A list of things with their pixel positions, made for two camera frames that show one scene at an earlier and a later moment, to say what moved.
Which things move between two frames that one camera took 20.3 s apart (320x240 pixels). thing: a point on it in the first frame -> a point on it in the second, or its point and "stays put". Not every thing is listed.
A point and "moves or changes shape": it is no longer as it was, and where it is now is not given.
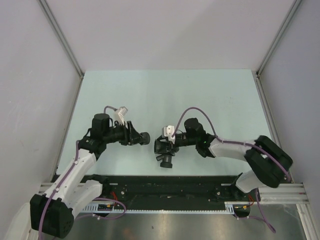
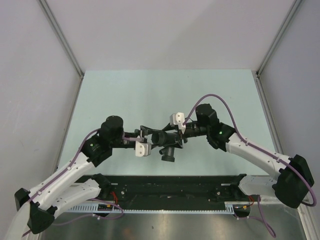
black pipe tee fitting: [160, 147] moves or changes shape
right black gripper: [169, 149] -> [183, 136]
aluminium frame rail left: [45, 188] stays put
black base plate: [147, 193] stays put
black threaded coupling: [146, 138] moves or changes shape
